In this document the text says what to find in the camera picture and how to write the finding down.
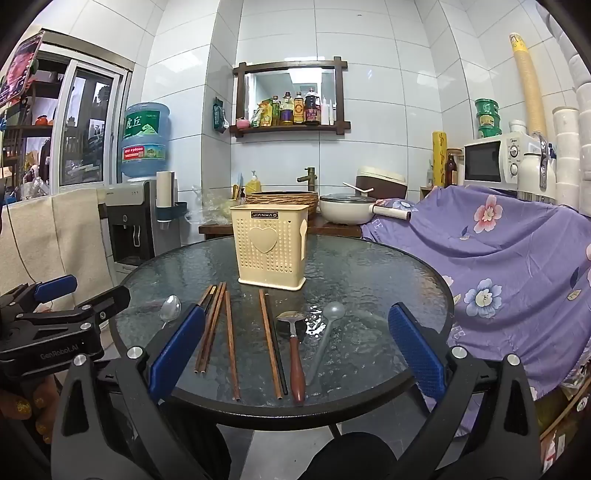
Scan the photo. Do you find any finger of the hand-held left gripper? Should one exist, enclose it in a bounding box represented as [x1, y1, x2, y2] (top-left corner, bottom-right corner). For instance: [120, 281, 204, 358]
[0, 274, 78, 315]
[16, 285, 131, 330]

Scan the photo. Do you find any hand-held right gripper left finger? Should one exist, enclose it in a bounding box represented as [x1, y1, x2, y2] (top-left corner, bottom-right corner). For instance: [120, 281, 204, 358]
[53, 305, 232, 480]

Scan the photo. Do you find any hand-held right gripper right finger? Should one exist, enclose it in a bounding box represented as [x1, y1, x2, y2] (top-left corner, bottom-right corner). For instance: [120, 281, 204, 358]
[369, 302, 541, 480]

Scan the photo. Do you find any small all-metal spoon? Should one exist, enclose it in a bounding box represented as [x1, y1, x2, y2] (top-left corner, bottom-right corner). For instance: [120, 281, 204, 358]
[159, 294, 183, 330]

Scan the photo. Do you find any grey translucent plastic spoon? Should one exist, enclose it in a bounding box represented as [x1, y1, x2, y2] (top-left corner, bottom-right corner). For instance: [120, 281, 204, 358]
[305, 301, 346, 386]

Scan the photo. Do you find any wooden handled metal spoon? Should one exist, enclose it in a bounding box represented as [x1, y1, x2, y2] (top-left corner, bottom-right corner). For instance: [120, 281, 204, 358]
[276, 311, 308, 403]

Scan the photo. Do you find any beige plastic utensil holder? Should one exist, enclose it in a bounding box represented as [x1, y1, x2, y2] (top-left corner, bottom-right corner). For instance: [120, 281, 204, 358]
[229, 203, 309, 291]

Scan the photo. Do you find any person's left hand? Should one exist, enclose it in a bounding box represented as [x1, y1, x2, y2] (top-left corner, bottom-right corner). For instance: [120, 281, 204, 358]
[0, 374, 62, 445]

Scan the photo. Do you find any beige cloth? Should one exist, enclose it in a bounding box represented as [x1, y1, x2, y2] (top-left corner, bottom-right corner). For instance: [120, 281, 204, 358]
[0, 187, 116, 301]

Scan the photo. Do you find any white black water dispenser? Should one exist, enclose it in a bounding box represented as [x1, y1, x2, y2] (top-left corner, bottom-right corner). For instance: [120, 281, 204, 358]
[99, 180, 181, 273]

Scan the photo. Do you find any purple floral cloth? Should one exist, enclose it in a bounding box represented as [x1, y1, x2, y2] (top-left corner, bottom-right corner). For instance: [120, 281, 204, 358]
[362, 185, 591, 439]

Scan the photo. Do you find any white paper cup dispenser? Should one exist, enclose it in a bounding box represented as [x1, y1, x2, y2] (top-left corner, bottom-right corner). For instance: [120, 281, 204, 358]
[154, 170, 188, 230]

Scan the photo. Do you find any clear plastic bag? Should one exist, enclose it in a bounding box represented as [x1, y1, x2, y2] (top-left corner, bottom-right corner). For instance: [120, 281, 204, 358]
[191, 185, 241, 227]

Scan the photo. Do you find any wooden washstand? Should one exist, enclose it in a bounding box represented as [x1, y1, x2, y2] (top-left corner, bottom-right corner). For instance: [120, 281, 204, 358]
[198, 215, 363, 241]

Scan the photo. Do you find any aluminium framed glass window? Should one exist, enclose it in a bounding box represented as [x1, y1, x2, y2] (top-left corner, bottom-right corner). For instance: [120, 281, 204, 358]
[28, 30, 136, 189]

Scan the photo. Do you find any white pot with glass lid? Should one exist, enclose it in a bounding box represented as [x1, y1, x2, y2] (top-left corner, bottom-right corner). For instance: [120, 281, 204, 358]
[320, 193, 411, 226]

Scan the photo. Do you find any blue water jug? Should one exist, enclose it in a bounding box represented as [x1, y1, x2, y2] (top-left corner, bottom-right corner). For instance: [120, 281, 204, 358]
[119, 102, 171, 182]

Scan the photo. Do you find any cardboard box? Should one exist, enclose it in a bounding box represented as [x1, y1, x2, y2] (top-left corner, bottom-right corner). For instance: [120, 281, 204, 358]
[538, 383, 591, 462]

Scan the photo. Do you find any white brown rice cooker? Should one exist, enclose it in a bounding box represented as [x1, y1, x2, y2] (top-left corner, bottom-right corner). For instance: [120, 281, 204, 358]
[356, 166, 409, 201]

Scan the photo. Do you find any woven pattern basin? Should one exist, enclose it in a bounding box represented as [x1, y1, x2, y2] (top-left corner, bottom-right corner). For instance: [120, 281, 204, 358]
[246, 191, 319, 220]

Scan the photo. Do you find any yellow wrap roll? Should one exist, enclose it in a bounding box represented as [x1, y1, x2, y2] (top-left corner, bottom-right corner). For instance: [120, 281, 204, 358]
[431, 131, 448, 188]

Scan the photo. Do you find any white microwave oven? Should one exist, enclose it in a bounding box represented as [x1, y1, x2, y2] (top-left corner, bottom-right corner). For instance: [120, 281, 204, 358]
[463, 133, 536, 188]

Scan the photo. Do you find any small wooden rack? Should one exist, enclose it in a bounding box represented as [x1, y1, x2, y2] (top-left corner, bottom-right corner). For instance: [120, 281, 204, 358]
[419, 148, 465, 201]

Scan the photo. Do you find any green hanging packet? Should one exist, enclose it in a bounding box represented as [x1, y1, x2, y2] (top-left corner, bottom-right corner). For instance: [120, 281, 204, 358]
[212, 97, 230, 132]

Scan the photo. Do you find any stack of white paper cups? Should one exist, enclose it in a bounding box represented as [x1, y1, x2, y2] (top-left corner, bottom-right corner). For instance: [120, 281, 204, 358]
[536, 9, 591, 210]

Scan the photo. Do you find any dark soy sauce bottle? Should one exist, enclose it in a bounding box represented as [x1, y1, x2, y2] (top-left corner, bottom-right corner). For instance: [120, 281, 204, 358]
[305, 88, 321, 125]

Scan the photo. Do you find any tall stack of yellowish cups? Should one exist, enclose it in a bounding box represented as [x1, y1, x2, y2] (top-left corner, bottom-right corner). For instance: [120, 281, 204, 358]
[509, 33, 548, 139]

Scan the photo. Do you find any wooden framed mirror shelf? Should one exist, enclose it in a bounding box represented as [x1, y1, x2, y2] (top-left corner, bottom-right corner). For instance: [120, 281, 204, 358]
[229, 56, 352, 139]

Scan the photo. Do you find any colourful wall poster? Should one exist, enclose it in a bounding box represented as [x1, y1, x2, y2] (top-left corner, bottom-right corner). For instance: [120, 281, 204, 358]
[0, 37, 42, 107]

